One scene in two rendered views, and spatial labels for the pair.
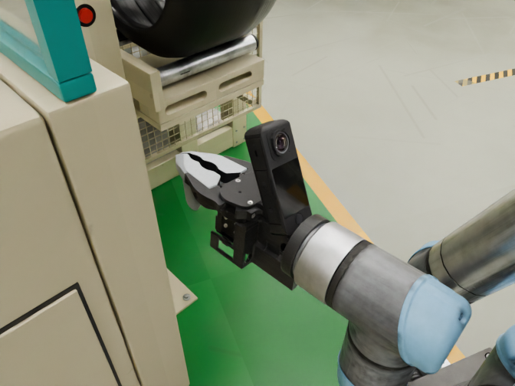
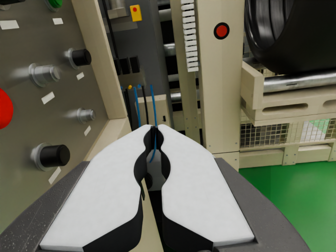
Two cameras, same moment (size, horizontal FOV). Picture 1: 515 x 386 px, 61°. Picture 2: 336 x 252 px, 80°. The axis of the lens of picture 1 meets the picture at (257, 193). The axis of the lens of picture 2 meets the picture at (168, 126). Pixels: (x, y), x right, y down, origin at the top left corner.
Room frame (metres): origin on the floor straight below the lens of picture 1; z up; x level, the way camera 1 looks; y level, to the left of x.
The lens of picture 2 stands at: (0.37, 0.00, 1.13)
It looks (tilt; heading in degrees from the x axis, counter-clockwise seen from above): 29 degrees down; 51
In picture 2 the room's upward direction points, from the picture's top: 9 degrees counter-clockwise
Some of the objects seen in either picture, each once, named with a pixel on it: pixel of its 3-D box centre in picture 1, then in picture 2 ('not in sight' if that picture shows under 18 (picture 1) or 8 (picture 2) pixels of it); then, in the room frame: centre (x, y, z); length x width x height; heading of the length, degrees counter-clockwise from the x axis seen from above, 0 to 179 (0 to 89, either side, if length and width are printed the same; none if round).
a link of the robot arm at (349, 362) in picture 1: (384, 348); not in sight; (0.25, -0.14, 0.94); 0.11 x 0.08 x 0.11; 138
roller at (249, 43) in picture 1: (205, 60); (316, 78); (1.07, 0.14, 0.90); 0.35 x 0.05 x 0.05; 135
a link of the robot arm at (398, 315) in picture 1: (397, 307); not in sight; (0.24, -0.13, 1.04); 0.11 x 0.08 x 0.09; 48
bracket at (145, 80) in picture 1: (113, 63); (239, 74); (1.04, 0.37, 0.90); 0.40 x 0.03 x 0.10; 45
